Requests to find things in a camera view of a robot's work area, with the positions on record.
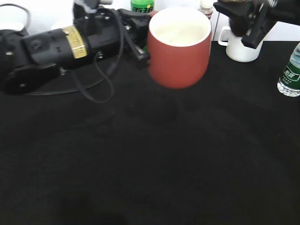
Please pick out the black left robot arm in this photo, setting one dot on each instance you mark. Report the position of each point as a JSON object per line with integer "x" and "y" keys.
{"x": 27, "y": 62}

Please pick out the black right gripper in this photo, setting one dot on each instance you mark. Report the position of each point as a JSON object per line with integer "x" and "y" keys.
{"x": 260, "y": 16}

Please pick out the red ceramic mug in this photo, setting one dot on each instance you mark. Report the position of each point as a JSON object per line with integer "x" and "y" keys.
{"x": 179, "y": 44}

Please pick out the brown nescafe bottle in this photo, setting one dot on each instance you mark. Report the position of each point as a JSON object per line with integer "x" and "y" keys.
{"x": 206, "y": 7}

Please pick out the grey ceramic mug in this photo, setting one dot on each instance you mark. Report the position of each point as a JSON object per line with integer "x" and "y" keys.
{"x": 12, "y": 27}

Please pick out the white ceramic mug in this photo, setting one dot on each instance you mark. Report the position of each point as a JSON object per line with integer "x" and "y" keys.
{"x": 235, "y": 49}

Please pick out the coca-cola bottle red label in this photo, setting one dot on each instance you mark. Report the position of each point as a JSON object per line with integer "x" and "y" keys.
{"x": 240, "y": 27}

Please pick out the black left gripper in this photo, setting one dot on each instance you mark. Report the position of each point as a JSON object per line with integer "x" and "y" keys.
{"x": 109, "y": 31}

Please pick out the green label water bottle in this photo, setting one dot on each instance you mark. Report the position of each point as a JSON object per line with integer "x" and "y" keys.
{"x": 289, "y": 82}

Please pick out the green sprite bottle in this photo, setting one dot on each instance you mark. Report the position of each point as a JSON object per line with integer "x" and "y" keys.
{"x": 142, "y": 6}

